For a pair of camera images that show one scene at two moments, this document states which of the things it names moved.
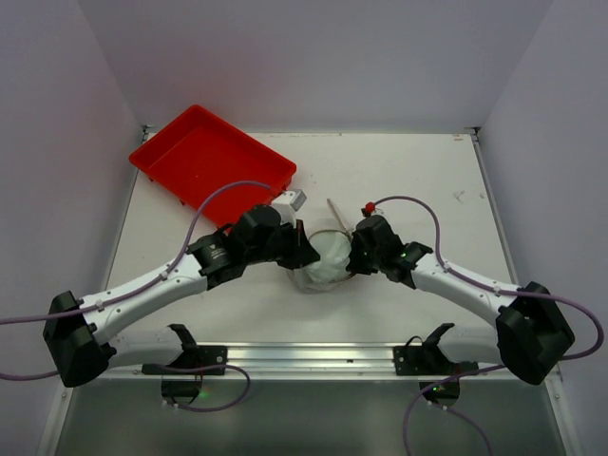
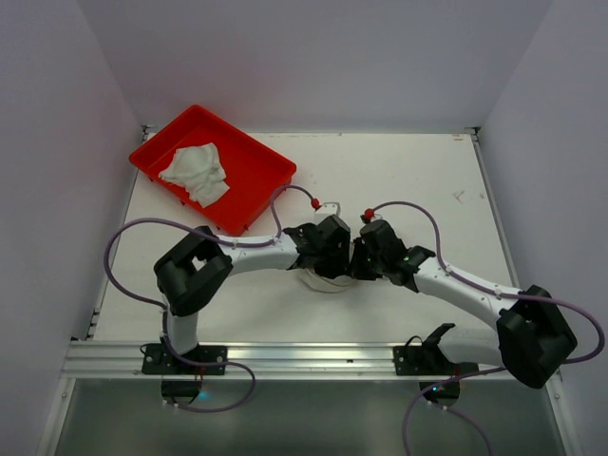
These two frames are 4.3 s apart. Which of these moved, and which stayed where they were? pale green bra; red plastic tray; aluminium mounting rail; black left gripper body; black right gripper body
Moved: black left gripper body; pale green bra
Stayed: black right gripper body; red plastic tray; aluminium mounting rail
